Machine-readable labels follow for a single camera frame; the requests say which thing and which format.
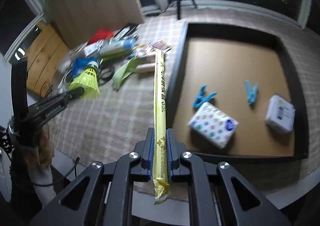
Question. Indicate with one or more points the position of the white square box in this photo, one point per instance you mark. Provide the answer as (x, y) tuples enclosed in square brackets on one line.
[(278, 113)]

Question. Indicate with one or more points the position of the white patterned tissue pack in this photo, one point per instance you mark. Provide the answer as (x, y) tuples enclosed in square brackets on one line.
[(212, 123)]

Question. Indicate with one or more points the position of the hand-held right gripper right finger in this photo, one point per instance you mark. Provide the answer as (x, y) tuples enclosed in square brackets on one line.
[(170, 151)]

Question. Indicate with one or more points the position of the yellow stick packet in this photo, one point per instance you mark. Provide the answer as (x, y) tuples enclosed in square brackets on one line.
[(160, 96)]

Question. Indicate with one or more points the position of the green stick packet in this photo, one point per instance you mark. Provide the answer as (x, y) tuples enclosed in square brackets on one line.
[(122, 73)]

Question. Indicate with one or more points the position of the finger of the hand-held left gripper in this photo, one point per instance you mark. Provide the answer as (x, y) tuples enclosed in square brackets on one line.
[(75, 93)]

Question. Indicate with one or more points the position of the blue clothespin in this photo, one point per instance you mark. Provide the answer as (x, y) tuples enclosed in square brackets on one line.
[(251, 93), (200, 98)]

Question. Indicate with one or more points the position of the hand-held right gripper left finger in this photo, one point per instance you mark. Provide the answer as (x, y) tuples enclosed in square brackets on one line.
[(150, 151)]

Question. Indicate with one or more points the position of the red white coffee sachet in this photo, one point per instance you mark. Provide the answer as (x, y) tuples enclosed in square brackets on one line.
[(152, 47)]

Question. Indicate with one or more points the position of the red bag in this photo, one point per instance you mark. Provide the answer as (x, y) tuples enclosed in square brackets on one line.
[(101, 35)]

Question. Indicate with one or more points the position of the yellow shuttlecock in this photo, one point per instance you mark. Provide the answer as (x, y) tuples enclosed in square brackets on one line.
[(87, 78)]

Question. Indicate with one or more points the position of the blue white packet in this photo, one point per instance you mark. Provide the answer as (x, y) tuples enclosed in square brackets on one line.
[(80, 65)]

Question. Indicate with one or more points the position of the black tray with brown bottom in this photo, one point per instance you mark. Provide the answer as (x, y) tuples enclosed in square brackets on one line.
[(225, 66)]

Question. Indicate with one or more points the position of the white bottle with blue cap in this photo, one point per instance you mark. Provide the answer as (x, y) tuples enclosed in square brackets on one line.
[(117, 46)]

